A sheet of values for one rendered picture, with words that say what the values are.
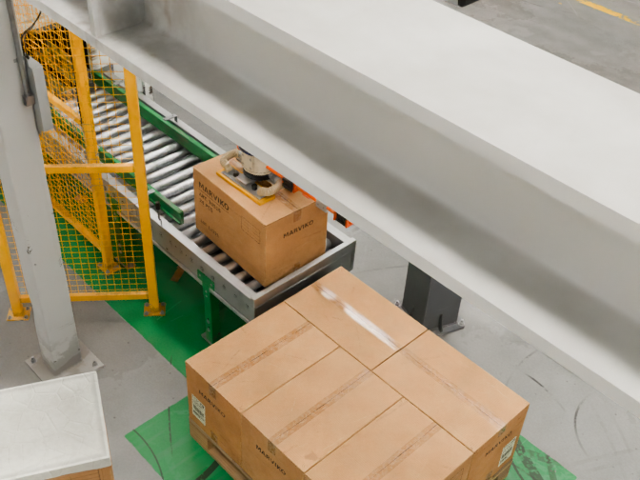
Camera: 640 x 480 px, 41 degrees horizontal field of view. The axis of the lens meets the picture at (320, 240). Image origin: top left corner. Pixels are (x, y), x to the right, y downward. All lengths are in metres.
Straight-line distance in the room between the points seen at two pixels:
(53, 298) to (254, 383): 1.13
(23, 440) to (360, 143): 2.62
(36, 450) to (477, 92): 2.73
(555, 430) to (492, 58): 4.10
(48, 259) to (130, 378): 0.84
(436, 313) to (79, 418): 2.31
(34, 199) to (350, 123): 3.38
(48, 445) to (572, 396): 2.79
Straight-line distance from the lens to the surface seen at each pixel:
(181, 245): 4.50
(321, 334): 4.07
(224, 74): 0.77
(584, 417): 4.73
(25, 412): 3.26
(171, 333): 4.84
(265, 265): 4.18
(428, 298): 4.69
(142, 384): 4.62
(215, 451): 4.29
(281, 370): 3.91
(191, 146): 5.17
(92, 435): 3.15
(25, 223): 4.04
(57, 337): 4.55
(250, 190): 4.19
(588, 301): 0.58
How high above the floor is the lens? 3.49
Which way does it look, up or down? 40 degrees down
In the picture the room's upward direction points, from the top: 4 degrees clockwise
